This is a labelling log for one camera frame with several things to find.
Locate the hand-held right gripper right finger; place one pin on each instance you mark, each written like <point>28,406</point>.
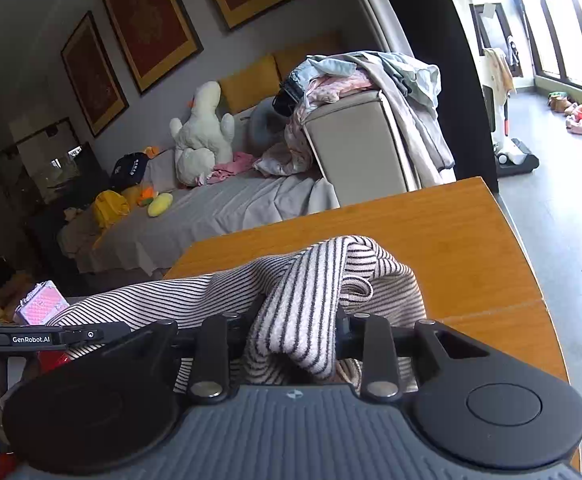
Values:
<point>378,350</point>

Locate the striped knit garment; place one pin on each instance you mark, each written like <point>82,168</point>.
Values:
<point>311,285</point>

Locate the pink floral cloth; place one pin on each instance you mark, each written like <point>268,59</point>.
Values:
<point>338,87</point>

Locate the white standing appliance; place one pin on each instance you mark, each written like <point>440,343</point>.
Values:
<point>513,152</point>

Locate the grey neck pillow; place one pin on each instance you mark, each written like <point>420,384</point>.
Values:
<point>263,125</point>

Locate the cream hanging towel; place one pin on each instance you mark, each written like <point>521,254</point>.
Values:
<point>498,67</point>

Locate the white plush duck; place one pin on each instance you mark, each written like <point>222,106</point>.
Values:
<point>198,135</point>

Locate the yellow backpack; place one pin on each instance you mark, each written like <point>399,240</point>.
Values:
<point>111,207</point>

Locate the pink slippers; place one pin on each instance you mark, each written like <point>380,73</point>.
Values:
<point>577,122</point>

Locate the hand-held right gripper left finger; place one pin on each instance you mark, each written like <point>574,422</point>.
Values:
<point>216,345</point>

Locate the pink garment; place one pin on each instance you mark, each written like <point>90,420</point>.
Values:
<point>231,167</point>

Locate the yellow-green plush toy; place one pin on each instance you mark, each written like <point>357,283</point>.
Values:
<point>160,205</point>

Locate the beige armchair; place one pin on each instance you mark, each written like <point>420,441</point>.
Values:
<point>356,145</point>

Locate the yellow sofa cushion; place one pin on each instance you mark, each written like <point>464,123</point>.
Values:
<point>248,85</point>
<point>301,52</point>

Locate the pink quilted case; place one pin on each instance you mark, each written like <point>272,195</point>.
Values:
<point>41,305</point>

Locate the orange plush toy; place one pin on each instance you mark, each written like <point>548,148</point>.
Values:
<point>146,194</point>

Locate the grey sheet covered sofa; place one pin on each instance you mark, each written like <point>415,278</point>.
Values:
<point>221,210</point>

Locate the black garment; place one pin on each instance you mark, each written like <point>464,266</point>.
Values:
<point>288,97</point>

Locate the glass fish tank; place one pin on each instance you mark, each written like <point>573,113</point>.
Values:
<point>46,165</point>

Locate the black cap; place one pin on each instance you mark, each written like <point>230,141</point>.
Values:
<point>128,170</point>

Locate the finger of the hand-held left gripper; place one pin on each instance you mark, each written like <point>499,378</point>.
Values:
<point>1,338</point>

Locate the red plastic container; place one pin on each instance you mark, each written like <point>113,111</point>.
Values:
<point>53,360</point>

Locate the beige hanging garment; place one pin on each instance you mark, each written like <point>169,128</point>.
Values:
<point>421,145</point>

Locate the white floral blanket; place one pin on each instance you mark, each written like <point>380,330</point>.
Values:
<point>291,152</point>

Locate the black window frame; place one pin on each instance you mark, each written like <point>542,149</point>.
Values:
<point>538,20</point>

